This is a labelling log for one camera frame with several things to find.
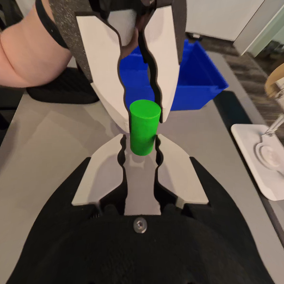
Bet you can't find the black mesh pad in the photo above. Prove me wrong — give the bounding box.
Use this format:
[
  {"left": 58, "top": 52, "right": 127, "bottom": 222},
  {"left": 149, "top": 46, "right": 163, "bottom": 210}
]
[{"left": 26, "top": 67, "right": 100, "bottom": 105}]

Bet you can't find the wooden document stand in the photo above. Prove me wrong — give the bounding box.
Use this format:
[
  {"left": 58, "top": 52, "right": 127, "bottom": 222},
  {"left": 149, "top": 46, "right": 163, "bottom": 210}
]
[{"left": 231, "top": 62, "right": 284, "bottom": 201}]

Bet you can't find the green cylinder block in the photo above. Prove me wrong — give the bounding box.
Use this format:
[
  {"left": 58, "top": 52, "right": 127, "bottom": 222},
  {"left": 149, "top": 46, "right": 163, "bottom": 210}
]
[{"left": 130, "top": 100, "right": 161, "bottom": 156}]

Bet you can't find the blue plastic bin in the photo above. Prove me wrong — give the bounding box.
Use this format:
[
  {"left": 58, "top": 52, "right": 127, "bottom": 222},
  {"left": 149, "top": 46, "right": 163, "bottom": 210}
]
[{"left": 119, "top": 40, "right": 229, "bottom": 111}]

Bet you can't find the black wristwatch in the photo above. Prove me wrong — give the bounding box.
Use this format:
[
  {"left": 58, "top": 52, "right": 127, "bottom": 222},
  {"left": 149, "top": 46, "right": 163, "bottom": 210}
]
[{"left": 35, "top": 0, "right": 69, "bottom": 49}]

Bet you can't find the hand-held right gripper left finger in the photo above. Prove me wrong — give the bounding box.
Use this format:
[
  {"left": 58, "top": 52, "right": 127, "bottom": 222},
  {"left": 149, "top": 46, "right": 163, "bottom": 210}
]
[{"left": 72, "top": 135, "right": 128, "bottom": 206}]

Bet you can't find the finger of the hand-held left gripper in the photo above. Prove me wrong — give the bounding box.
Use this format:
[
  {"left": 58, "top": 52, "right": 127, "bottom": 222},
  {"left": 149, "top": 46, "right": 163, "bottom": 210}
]
[
  {"left": 76, "top": 16, "right": 132, "bottom": 133},
  {"left": 139, "top": 4, "right": 180, "bottom": 124}
]

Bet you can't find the person's left forearm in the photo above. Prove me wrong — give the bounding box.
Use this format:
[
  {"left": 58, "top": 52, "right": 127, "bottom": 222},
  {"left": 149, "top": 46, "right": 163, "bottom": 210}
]
[{"left": 0, "top": 0, "right": 74, "bottom": 87}]

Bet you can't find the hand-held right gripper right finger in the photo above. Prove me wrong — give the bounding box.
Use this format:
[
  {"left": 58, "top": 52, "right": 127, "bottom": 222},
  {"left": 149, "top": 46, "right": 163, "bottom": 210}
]
[{"left": 154, "top": 135, "right": 209, "bottom": 205}]

